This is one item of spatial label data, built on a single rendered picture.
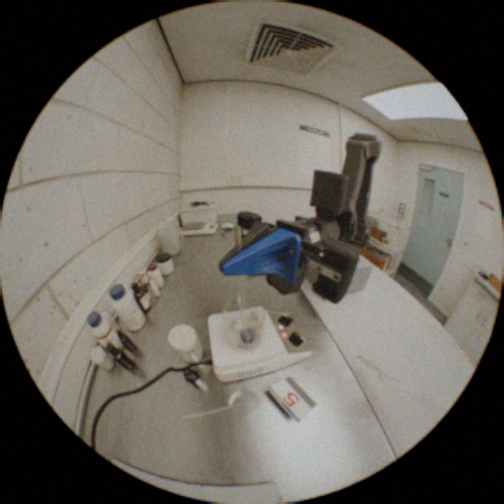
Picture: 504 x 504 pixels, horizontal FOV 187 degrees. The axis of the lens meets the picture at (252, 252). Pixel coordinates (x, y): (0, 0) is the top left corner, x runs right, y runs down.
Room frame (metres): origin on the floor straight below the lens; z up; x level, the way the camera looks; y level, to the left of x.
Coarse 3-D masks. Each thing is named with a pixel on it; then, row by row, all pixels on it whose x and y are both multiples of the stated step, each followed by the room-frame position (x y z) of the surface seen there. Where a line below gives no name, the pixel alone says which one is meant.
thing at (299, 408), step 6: (276, 384) 0.08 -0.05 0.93; (282, 384) 0.08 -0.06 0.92; (276, 390) 0.06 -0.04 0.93; (282, 390) 0.06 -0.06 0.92; (288, 390) 0.06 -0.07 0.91; (282, 396) 0.05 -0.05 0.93; (288, 396) 0.05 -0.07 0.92; (294, 396) 0.05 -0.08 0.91; (288, 402) 0.04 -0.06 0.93; (294, 402) 0.04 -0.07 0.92; (300, 402) 0.03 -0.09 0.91; (294, 408) 0.02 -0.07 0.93; (300, 408) 0.02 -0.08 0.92; (306, 408) 0.02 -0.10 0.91; (300, 414) 0.01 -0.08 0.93
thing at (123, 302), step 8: (112, 288) 0.20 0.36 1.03; (120, 288) 0.21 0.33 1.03; (112, 296) 0.18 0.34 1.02; (120, 296) 0.19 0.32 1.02; (128, 296) 0.21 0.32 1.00; (112, 304) 0.18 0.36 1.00; (120, 304) 0.18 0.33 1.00; (128, 304) 0.20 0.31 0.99; (136, 304) 0.22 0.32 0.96; (120, 312) 0.17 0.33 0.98; (128, 312) 0.19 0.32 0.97; (136, 312) 0.21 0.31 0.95; (128, 320) 0.18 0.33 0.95; (136, 320) 0.19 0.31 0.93; (144, 320) 0.22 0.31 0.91; (128, 328) 0.17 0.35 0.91; (136, 328) 0.18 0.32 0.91
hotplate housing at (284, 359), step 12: (276, 312) 0.25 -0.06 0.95; (264, 360) 0.11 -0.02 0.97; (276, 360) 0.11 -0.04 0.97; (288, 360) 0.12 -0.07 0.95; (300, 360) 0.13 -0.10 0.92; (216, 372) 0.09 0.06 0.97; (228, 372) 0.09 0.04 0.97; (240, 372) 0.10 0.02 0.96; (252, 372) 0.10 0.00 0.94; (264, 372) 0.11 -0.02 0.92
